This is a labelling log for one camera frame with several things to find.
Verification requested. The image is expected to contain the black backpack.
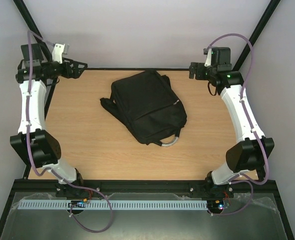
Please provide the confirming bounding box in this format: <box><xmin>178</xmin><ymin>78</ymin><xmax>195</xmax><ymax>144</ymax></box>
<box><xmin>100</xmin><ymin>70</ymin><xmax>187</xmax><ymax>147</ymax></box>

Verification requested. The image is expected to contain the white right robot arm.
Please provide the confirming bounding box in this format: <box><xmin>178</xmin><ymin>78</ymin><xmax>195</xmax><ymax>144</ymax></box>
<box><xmin>189</xmin><ymin>47</ymin><xmax>275</xmax><ymax>196</ymax></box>

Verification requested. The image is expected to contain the grey slotted cable duct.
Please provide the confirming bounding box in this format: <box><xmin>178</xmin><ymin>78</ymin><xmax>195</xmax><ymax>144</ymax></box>
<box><xmin>17</xmin><ymin>199</ymin><xmax>208</xmax><ymax>211</ymax></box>

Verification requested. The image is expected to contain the black aluminium frame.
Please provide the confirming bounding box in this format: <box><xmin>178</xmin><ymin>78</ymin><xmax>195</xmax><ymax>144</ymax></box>
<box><xmin>0</xmin><ymin>0</ymin><xmax>295</xmax><ymax>240</ymax></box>

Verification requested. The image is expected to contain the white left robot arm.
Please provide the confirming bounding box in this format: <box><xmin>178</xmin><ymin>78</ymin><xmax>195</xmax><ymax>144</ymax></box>
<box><xmin>10</xmin><ymin>43</ymin><xmax>87</xmax><ymax>187</ymax></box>

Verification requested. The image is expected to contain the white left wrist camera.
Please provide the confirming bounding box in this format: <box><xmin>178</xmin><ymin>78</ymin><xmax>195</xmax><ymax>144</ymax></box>
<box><xmin>51</xmin><ymin>42</ymin><xmax>70</xmax><ymax>64</ymax></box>

